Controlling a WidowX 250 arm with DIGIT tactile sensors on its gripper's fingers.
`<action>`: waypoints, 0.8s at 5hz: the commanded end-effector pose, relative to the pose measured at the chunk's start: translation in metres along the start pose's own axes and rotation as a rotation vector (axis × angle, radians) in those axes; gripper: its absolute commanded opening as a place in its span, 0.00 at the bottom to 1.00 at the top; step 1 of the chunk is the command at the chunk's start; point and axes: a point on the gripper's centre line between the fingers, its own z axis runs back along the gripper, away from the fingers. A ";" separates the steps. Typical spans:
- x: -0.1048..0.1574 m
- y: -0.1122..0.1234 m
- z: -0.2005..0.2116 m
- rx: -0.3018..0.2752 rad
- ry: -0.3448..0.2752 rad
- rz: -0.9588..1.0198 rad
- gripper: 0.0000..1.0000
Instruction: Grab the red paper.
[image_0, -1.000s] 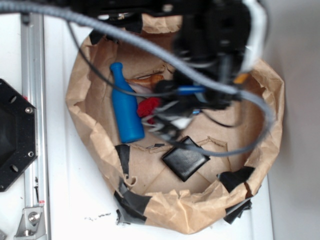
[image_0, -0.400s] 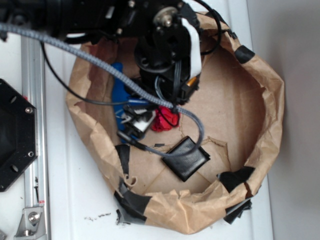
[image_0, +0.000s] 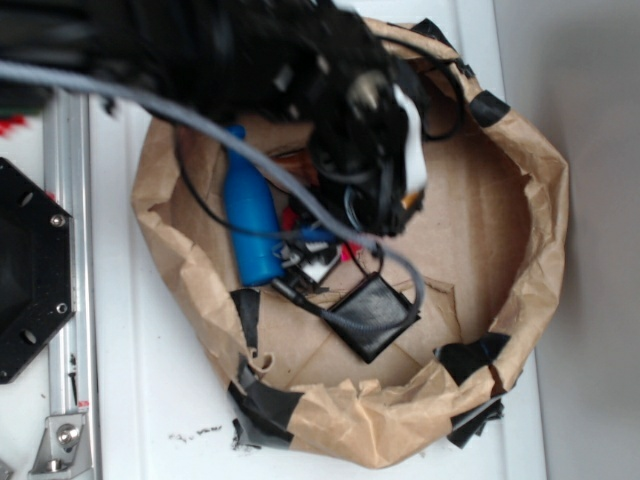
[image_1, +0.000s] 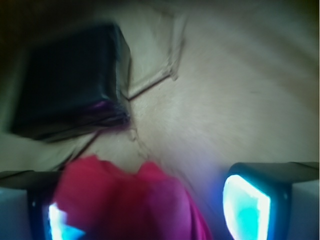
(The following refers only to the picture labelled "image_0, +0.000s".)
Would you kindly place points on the black square pouch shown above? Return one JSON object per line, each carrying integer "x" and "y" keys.
{"x": 371, "y": 317}

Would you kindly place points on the blue plastic bottle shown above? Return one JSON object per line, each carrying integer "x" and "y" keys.
{"x": 250, "y": 209}

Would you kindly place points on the black octagonal mount plate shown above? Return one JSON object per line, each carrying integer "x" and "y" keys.
{"x": 36, "y": 273}

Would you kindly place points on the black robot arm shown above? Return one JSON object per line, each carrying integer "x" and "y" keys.
{"x": 288, "y": 61}

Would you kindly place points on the brown paper basket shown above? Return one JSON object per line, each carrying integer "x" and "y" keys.
{"x": 489, "y": 245}

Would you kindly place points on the metal corner bracket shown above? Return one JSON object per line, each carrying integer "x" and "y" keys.
{"x": 64, "y": 451}

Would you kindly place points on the white plastic bin lid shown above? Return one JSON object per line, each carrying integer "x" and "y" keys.
{"x": 164, "y": 413}

